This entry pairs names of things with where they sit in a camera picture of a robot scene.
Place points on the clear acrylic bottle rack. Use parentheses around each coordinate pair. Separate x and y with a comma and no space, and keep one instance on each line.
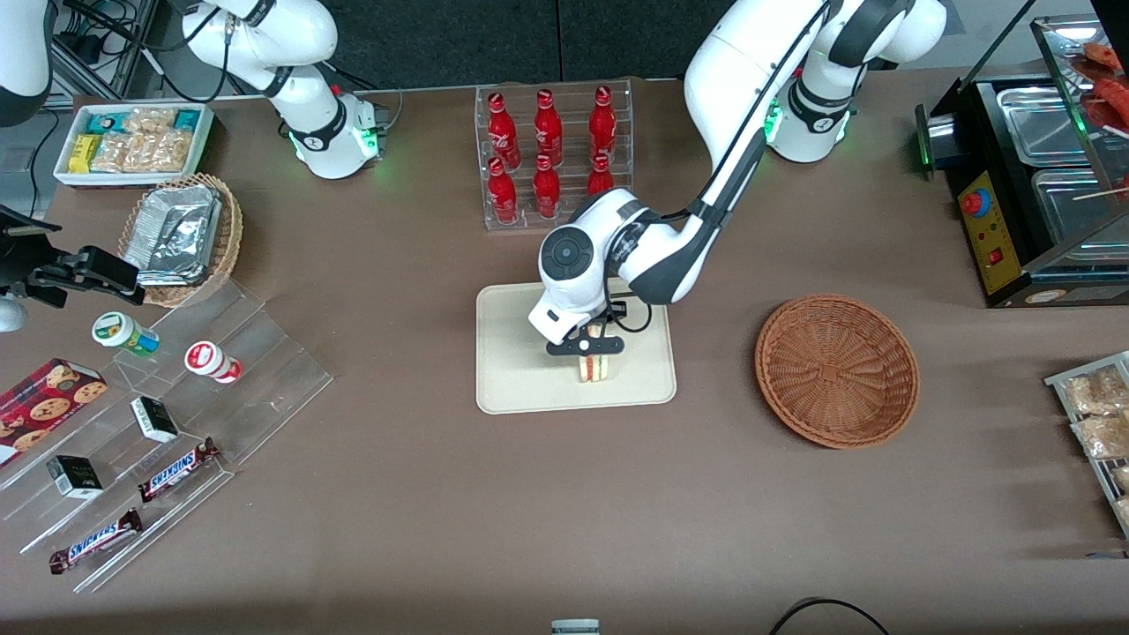
(573,115)

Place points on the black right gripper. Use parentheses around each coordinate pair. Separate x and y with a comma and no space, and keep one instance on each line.
(19,261)

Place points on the round brown wicker basket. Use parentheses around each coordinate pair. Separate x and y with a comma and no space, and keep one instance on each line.
(838,370)

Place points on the red chocolate cookie box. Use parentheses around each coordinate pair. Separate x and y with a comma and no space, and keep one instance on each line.
(44,406)

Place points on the tray of wrapped snacks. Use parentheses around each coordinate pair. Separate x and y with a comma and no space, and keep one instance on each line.
(1063,377)

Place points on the aluminium foil tray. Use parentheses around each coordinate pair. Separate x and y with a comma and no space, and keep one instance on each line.
(172,229)

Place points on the white rectangular snack bin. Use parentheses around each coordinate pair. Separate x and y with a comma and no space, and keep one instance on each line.
(207,123)

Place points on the red cola bottle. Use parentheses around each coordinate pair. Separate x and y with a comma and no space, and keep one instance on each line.
(602,125)
(547,190)
(548,130)
(503,132)
(503,194)
(601,176)

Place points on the red lid yogurt cup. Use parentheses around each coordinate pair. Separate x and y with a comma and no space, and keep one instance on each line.
(207,359)

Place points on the small black carton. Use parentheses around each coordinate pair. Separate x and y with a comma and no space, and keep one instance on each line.
(154,419)
(75,476)

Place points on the beige plastic serving tray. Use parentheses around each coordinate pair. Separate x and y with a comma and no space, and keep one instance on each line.
(520,379)

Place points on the clear cracker bag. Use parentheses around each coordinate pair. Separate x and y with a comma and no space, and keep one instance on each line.
(119,153)
(168,152)
(150,121)

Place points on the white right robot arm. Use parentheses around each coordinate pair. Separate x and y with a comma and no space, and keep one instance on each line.
(310,115)

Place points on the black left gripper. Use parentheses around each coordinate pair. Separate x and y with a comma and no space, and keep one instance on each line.
(617,310)

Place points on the black hot food display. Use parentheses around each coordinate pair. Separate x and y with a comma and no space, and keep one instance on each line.
(992,229)

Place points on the steel food pan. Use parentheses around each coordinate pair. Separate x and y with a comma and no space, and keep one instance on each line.
(1036,123)
(1072,207)

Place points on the brown snickers bar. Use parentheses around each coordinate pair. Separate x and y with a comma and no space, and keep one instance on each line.
(176,470)
(95,541)

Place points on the triangular sandwich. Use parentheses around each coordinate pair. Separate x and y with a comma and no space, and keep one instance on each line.
(594,366)

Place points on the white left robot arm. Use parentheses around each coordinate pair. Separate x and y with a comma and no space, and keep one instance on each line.
(741,79)

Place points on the yellow snack pack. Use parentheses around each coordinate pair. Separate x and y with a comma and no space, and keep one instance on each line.
(85,153)

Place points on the small grey box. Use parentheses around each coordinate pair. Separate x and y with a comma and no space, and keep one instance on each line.
(575,628)

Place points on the clear acrylic stepped display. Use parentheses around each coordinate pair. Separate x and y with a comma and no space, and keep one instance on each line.
(265,370)

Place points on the green lid yogurt cup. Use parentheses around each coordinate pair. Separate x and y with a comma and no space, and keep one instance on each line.
(119,331)

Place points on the teal snack pack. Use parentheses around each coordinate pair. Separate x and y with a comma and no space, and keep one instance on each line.
(187,120)
(108,122)

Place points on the clear pastry bag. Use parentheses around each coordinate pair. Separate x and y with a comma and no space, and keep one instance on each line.
(1124,510)
(1094,392)
(1122,479)
(1102,437)

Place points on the black backdrop panel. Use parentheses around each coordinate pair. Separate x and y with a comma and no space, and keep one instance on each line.
(441,40)

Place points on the light wicker basket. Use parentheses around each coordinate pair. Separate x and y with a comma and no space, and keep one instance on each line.
(228,238)

